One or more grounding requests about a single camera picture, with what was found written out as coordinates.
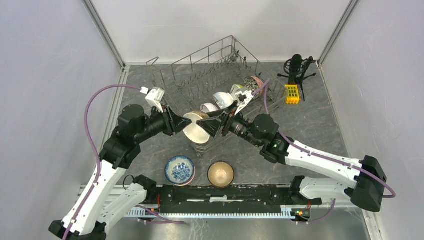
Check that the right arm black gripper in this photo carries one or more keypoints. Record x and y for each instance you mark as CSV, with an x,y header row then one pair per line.
x,y
227,116

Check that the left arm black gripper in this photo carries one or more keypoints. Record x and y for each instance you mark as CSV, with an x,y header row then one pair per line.
x,y
174,122

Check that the grey wire dish rack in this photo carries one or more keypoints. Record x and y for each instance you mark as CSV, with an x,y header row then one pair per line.
x,y
193,79

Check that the green and white bowl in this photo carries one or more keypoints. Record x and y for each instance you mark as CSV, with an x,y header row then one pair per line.
x,y
236,88

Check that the floral brown patterned bowl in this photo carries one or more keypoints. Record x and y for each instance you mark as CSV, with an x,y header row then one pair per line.
x,y
252,83

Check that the brown rimmed cream bowl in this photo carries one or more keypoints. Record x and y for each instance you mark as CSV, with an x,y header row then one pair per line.
x,y
221,174

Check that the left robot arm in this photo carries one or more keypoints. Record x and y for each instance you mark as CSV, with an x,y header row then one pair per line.
x,y
90,218

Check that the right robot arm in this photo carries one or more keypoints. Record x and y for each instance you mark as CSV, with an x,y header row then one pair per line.
x,y
362,181

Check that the blue floral bowl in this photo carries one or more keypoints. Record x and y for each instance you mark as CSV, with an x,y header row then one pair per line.
x,y
178,169

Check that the yellow block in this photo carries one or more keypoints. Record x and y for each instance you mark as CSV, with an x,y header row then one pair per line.
x,y
293,94

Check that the black microphone on tripod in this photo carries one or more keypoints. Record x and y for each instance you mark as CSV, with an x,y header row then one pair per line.
x,y
296,68

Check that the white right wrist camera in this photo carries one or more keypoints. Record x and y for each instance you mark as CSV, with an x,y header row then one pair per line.
x,y
243,97

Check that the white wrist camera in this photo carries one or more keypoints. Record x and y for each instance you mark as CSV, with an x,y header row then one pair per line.
x,y
243,97
153,97

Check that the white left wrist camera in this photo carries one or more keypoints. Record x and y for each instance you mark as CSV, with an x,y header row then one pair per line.
x,y
153,97

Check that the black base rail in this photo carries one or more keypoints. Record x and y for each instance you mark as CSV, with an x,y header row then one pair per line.
x,y
234,199

